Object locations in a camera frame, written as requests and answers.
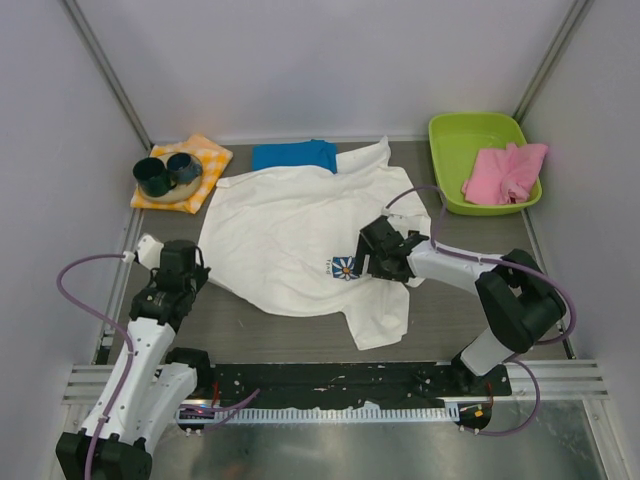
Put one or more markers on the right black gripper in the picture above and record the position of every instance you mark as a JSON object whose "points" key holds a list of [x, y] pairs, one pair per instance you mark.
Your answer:
{"points": [[363, 250]]}

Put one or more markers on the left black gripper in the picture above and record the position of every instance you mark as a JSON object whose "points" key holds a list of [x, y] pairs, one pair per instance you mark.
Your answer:
{"points": [[200, 272]]}

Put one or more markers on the white printed t-shirt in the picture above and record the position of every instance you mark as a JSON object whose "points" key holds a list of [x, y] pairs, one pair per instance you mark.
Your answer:
{"points": [[284, 239]]}

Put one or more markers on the green plastic basin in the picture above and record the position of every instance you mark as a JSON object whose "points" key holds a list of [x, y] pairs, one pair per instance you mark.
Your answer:
{"points": [[456, 139]]}

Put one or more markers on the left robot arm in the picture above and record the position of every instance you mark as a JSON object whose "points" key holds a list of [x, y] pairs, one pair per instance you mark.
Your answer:
{"points": [[151, 378]]}

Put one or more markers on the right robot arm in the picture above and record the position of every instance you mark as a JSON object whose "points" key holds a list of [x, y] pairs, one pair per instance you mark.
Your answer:
{"points": [[519, 302]]}

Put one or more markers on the beige ceramic plate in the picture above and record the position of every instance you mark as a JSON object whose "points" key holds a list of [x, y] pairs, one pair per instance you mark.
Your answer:
{"points": [[179, 192]]}

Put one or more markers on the dark blue mug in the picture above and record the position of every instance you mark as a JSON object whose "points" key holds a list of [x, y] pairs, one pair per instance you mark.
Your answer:
{"points": [[184, 168]]}

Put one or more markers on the dark green mug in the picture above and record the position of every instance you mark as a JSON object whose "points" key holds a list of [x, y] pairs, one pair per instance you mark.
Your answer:
{"points": [[152, 177]]}

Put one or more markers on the folded blue t-shirt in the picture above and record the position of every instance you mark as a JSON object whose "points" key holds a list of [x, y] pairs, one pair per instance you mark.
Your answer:
{"points": [[318, 153]]}

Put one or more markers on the orange checkered cloth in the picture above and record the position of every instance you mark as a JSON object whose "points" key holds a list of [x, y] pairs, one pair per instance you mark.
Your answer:
{"points": [[214, 159]]}

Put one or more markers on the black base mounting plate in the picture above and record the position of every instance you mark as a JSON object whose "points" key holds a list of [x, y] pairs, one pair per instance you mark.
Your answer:
{"points": [[389, 385]]}

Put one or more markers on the pink t-shirt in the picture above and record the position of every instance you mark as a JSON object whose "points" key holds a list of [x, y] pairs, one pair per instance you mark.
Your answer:
{"points": [[504, 176]]}

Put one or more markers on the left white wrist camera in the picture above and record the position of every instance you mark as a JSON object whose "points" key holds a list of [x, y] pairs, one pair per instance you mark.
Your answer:
{"points": [[147, 253]]}

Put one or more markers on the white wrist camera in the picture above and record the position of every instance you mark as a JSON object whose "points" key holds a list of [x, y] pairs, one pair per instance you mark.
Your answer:
{"points": [[147, 253], [397, 222]]}

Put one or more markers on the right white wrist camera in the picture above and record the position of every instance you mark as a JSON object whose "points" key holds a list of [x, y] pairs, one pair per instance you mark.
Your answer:
{"points": [[397, 222]]}

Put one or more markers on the white slotted cable duct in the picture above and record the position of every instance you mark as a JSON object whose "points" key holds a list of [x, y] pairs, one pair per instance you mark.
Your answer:
{"points": [[369, 413]]}

